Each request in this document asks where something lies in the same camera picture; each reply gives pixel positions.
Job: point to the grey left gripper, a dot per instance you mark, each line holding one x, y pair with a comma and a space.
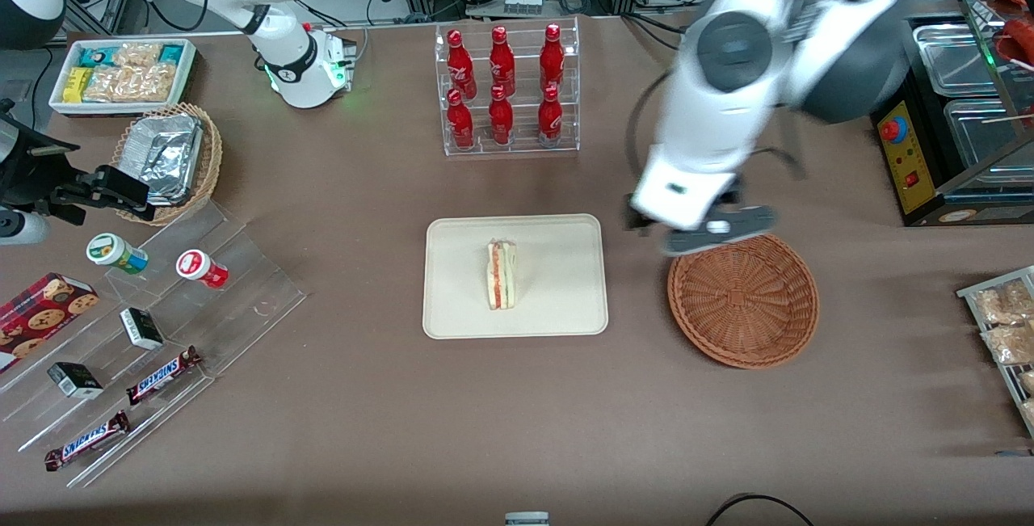
633, 219

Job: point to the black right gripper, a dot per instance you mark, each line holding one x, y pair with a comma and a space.
31, 173

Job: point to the triangle sandwich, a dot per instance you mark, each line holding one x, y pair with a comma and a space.
501, 275

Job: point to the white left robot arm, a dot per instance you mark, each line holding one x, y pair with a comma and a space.
719, 122

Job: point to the round brown wicker basket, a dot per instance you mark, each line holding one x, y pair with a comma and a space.
743, 308

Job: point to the tan wicker basket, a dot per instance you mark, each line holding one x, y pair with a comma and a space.
208, 162

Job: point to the cream rectangular plastic tray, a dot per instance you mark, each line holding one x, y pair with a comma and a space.
557, 284

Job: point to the stack of foil containers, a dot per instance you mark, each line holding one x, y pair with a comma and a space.
166, 154

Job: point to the green lid yogurt cup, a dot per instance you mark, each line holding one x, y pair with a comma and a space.
113, 253

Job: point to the clear bag of crackers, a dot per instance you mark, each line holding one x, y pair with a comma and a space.
137, 55
129, 86

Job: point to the red lid yogurt cup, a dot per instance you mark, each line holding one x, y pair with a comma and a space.
198, 267

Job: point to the white rectangular snack bin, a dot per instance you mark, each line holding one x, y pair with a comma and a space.
56, 102

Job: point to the yellow snack packet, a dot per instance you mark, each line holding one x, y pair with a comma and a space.
75, 84

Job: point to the small black carton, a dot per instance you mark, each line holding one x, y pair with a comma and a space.
141, 329
74, 380

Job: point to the teal snack packet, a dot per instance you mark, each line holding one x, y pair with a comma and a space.
171, 52
90, 55

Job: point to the red cookie box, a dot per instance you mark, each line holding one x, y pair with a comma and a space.
36, 316

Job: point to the clear acrylic stepped stand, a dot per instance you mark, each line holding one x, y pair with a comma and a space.
242, 292

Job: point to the snickers chocolate bar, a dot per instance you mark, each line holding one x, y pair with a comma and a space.
161, 375
87, 440

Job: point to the black yellow food warmer cabinet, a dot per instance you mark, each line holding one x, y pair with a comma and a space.
909, 154

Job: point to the red cola bottle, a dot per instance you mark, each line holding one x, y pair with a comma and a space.
501, 117
460, 120
460, 61
552, 53
550, 115
502, 57

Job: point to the clear acrylic bottle rack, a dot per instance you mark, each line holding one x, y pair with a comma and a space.
521, 146

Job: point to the steel food warmer pan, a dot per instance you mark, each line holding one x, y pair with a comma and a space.
957, 57
989, 134

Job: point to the clear bag of rice snacks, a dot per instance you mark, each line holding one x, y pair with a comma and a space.
1028, 381
1010, 342
1029, 411
1000, 305

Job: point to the white power strip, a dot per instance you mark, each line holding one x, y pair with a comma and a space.
523, 3

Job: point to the small grey device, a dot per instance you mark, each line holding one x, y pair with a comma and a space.
527, 519

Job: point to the red sausages in warmer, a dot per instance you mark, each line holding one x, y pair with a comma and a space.
1019, 35

